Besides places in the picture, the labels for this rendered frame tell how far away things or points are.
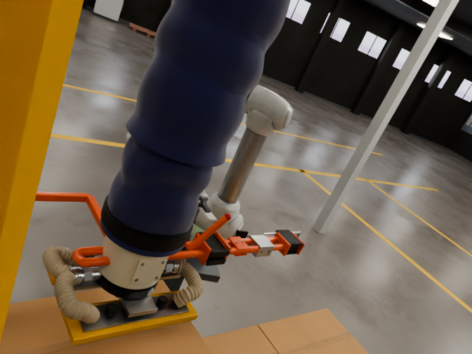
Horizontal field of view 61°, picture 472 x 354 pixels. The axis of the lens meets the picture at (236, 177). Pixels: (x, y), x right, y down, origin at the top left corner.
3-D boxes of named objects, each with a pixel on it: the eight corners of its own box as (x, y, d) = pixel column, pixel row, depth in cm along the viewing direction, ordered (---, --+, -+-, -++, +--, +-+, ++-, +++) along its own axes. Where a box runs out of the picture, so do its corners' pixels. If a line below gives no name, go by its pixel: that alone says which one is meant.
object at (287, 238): (284, 256, 140) (289, 245, 138) (270, 243, 145) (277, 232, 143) (299, 255, 145) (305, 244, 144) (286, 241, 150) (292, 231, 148)
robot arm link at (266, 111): (202, 215, 212) (239, 237, 208) (189, 229, 197) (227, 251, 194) (260, 81, 179) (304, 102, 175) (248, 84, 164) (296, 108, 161)
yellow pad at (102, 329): (71, 346, 89) (77, 330, 87) (60, 312, 95) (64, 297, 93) (197, 319, 111) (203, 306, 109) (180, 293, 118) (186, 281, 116)
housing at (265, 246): (255, 258, 132) (260, 247, 130) (244, 245, 137) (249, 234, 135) (270, 256, 137) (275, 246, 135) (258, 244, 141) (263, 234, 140)
